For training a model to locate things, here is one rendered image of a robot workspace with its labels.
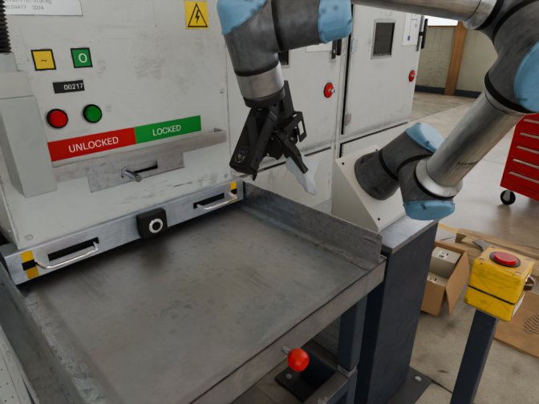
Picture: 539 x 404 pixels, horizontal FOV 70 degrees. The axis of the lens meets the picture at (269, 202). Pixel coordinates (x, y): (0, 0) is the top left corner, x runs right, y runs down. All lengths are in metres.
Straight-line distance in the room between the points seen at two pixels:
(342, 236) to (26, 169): 0.58
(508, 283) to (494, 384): 1.14
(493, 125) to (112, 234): 0.77
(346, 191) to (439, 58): 8.02
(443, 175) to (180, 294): 0.62
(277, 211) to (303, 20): 0.49
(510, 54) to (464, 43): 8.13
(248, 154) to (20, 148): 0.33
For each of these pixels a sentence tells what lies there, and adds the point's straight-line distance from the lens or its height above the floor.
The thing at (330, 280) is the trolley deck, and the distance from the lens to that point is 0.76.
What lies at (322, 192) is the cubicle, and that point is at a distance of 1.76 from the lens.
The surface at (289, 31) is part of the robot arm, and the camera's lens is 0.61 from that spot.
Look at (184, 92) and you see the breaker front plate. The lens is 0.88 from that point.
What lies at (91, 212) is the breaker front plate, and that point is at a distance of 0.83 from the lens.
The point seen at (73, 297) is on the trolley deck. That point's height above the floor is 0.85.
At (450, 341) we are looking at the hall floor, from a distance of 2.01.
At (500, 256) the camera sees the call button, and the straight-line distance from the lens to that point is 0.82.
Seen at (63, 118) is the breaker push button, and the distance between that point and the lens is 0.77.
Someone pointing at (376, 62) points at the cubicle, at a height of 1.14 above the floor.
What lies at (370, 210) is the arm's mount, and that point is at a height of 0.80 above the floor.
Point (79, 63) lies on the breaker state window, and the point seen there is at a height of 1.23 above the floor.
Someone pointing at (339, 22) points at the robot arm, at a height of 1.29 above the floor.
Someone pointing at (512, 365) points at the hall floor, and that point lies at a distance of 2.02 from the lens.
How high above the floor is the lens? 1.29
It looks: 24 degrees down
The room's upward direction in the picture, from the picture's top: straight up
